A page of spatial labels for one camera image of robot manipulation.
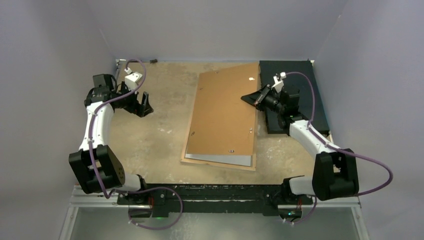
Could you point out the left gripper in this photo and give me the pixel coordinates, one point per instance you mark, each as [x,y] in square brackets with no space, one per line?
[140,109]

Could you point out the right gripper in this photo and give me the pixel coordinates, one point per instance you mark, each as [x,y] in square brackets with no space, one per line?
[255,98]

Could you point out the brown backing board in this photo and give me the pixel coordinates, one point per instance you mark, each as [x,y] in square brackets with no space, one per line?
[219,91]

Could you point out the printed photo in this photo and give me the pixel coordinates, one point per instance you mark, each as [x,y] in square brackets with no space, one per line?
[233,159]

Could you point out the picture frame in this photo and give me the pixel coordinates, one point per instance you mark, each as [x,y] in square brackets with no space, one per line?
[215,164]

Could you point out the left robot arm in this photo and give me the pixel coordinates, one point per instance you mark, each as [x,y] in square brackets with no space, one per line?
[90,184]

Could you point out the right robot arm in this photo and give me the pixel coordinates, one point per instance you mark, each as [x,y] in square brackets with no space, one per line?
[335,173]

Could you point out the black foam mat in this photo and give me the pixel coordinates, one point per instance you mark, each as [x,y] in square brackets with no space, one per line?
[301,75]

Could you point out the black mounting plate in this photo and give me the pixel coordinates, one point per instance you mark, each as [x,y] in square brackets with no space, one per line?
[163,199]

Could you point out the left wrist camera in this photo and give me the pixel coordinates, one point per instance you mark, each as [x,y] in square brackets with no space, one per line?
[132,79]

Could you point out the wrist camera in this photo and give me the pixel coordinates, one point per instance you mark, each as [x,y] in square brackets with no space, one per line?
[132,79]
[279,81]

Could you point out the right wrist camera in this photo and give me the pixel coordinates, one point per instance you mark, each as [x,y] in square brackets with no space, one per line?
[279,81]

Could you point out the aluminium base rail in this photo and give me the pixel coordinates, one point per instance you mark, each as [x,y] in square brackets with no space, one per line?
[97,200]

